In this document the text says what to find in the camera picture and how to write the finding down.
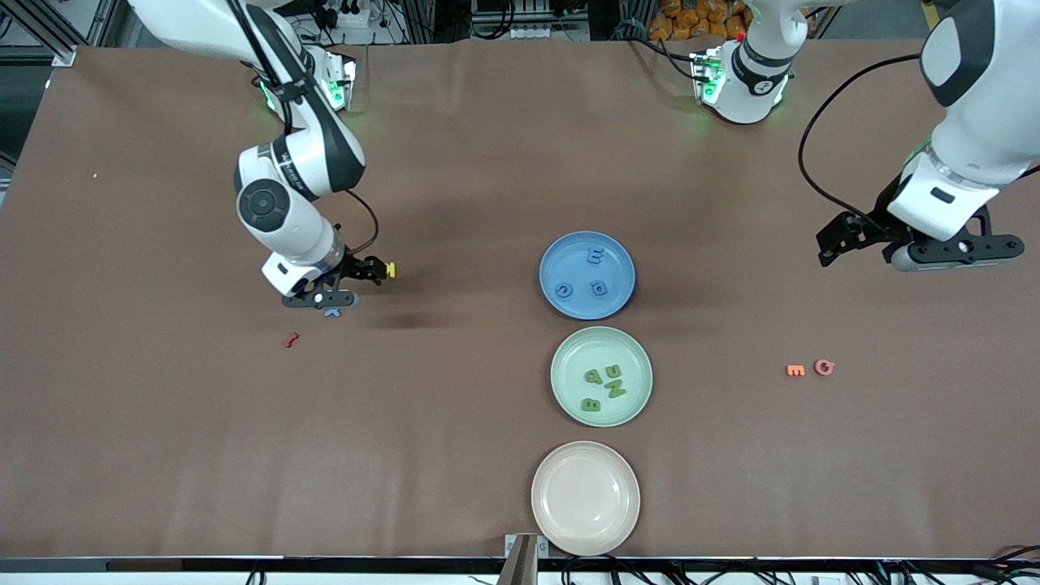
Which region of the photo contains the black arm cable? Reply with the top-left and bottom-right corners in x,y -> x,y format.
345,189 -> 381,254
797,53 -> 927,232

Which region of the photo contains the blue plate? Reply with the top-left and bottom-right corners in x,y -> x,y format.
539,231 -> 636,321

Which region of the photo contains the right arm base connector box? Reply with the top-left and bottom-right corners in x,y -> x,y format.
323,50 -> 358,112

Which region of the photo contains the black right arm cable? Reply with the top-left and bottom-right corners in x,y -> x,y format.
345,189 -> 381,254

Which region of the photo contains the light green plate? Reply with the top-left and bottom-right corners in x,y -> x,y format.
550,326 -> 653,428

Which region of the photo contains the aluminium frame profile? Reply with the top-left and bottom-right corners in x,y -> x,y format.
0,0 -> 80,67

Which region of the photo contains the beige plate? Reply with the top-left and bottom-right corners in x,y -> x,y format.
531,440 -> 641,557

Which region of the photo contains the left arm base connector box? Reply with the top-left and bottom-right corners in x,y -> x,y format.
689,49 -> 726,104

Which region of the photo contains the brown table cover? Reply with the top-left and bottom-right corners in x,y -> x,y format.
0,37 -> 1040,561

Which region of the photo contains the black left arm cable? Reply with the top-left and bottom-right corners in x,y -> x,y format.
797,53 -> 927,232

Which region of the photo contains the metal table edge rail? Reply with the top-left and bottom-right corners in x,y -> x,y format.
0,556 -> 1040,574

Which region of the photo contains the pile of orange bags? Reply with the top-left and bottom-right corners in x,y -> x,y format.
648,0 -> 752,41

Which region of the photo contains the metal table edge bracket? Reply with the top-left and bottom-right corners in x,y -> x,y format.
504,533 -> 550,585

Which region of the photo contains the white power strip with plugs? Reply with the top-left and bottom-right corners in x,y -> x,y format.
317,0 -> 376,29

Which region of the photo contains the white empty power strip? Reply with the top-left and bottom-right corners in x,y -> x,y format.
505,18 -> 563,39

